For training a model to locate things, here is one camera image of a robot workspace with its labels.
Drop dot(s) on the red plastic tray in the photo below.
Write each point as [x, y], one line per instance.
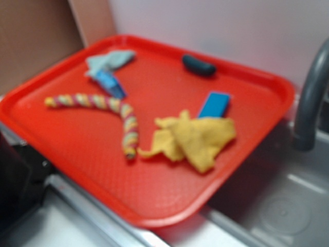
[85, 144]

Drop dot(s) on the grey toy faucet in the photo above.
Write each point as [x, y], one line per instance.
[312, 111]

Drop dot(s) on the dark teal curved piece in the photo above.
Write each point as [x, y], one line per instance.
[198, 66]

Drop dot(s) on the light blue cloth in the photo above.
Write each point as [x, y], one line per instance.
[108, 62]

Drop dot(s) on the multicolour twisted rope toy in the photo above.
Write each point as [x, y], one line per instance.
[126, 113]

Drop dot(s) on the blue rectangular block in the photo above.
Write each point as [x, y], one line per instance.
[215, 105]

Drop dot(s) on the blue toy under cloth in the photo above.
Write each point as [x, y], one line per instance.
[110, 84]

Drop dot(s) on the yellow cloth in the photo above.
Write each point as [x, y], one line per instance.
[198, 140]

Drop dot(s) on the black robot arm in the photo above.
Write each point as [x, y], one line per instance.
[23, 180]

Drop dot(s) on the grey toy sink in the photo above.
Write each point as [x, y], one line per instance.
[278, 197]

